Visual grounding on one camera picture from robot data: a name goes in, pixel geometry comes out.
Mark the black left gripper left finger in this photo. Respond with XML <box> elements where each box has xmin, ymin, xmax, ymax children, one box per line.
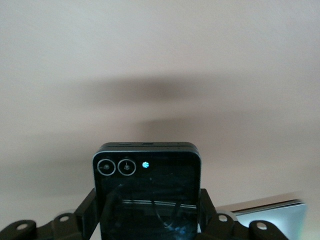
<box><xmin>0</xmin><ymin>187</ymin><xmax>101</xmax><ymax>240</ymax></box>

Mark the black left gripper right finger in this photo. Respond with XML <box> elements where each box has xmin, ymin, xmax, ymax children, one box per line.
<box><xmin>198</xmin><ymin>188</ymin><xmax>291</xmax><ymax>240</ymax></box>

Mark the black flip phone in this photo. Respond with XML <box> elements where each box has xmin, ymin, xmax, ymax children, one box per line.
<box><xmin>92</xmin><ymin>141</ymin><xmax>202</xmax><ymax>240</ymax></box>

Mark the silver closed laptop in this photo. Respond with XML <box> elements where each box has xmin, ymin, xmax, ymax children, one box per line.
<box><xmin>217</xmin><ymin>191</ymin><xmax>308</xmax><ymax>240</ymax></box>

